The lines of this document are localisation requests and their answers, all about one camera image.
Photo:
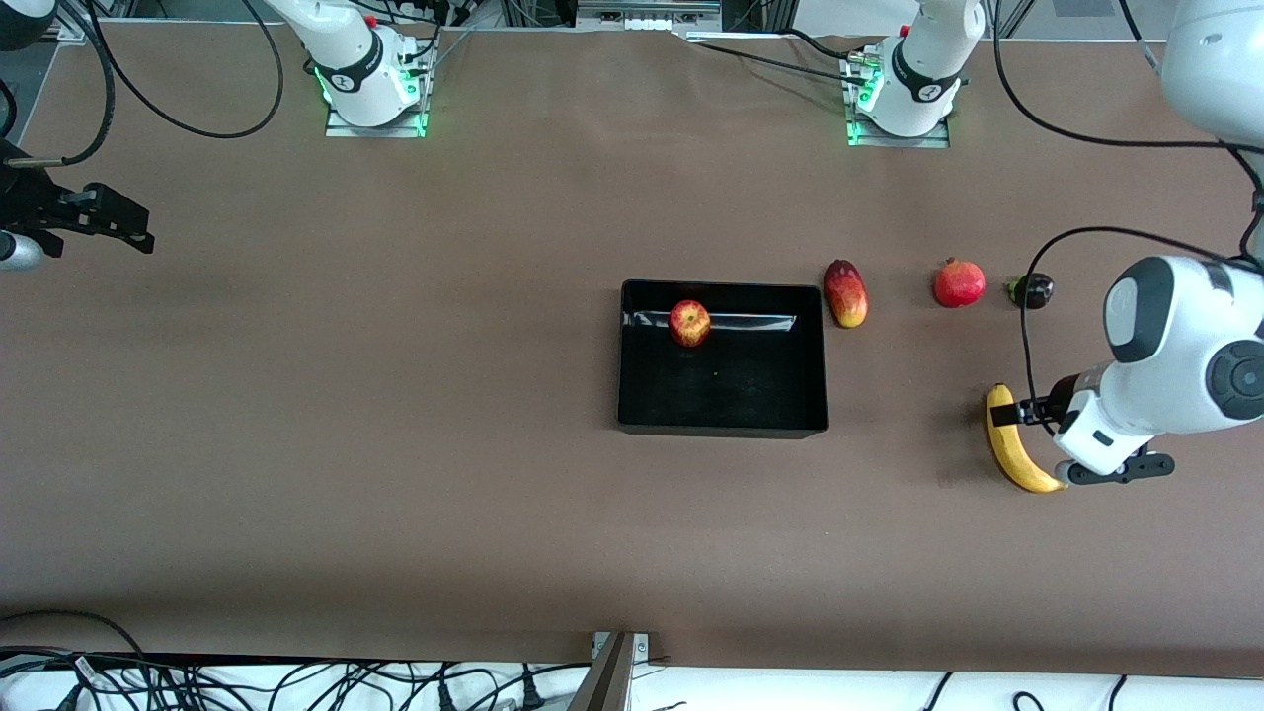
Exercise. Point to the black plastic box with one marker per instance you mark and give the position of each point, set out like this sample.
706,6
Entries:
731,395

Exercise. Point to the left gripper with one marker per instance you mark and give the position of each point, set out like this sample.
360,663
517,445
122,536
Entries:
1060,397

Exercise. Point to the aluminium profile post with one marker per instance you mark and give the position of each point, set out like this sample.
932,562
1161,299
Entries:
602,681

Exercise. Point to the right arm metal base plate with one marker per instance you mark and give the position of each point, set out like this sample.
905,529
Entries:
375,131

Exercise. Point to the red yellow apple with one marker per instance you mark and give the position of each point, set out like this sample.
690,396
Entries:
689,323

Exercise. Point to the red yellow mango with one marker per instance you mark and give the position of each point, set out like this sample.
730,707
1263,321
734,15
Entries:
846,294

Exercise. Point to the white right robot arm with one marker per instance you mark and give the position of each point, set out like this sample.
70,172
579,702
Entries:
355,59

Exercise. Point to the yellow banana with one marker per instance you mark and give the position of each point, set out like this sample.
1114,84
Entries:
1022,469

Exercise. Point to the brown table cover sheet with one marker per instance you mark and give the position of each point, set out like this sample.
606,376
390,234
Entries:
592,543

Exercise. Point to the white power strip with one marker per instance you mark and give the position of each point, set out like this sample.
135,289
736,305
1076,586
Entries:
647,18

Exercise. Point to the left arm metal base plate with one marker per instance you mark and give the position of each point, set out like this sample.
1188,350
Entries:
899,141

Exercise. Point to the red pomegranate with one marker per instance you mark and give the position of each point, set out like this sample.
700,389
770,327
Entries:
959,284

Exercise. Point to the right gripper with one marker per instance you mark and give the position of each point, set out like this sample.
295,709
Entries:
28,197

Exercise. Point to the small metal bracket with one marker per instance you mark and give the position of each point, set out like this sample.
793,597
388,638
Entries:
642,647

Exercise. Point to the dark purple mangosteen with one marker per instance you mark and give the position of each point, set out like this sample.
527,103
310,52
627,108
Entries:
1037,292

